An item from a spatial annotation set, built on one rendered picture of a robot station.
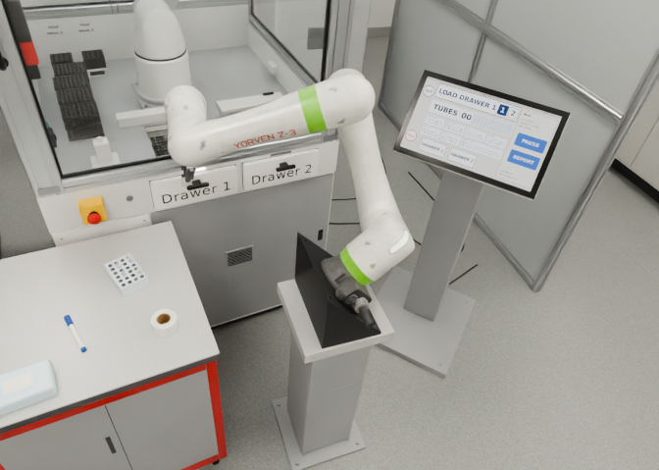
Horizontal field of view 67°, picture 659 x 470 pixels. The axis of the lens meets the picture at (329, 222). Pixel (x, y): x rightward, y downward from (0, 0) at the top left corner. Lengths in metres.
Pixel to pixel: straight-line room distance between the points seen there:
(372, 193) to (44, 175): 0.96
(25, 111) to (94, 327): 0.61
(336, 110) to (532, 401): 1.68
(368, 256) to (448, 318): 1.25
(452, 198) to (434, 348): 0.76
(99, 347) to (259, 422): 0.88
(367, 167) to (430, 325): 1.22
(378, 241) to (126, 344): 0.74
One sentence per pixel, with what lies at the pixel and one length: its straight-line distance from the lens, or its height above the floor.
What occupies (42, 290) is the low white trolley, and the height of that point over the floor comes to 0.76.
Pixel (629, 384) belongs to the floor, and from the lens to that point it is 2.78.
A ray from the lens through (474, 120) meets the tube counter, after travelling 1.86.
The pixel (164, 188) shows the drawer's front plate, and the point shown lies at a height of 0.90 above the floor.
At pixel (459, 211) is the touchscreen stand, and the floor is 0.72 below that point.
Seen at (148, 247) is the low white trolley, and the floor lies 0.76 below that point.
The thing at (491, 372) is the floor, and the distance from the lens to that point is 2.50.
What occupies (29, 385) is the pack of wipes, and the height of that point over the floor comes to 0.81.
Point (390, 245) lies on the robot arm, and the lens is 1.35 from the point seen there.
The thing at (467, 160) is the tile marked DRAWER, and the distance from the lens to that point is 1.83.
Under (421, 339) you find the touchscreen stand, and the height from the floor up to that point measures 0.04.
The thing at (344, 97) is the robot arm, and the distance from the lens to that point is 1.24.
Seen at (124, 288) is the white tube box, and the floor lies 0.79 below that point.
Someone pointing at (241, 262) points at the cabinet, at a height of 0.44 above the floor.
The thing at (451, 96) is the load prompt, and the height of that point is 1.15.
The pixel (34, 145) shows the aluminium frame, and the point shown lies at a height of 1.12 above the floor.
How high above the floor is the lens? 1.96
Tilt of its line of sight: 42 degrees down
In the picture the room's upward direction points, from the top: 7 degrees clockwise
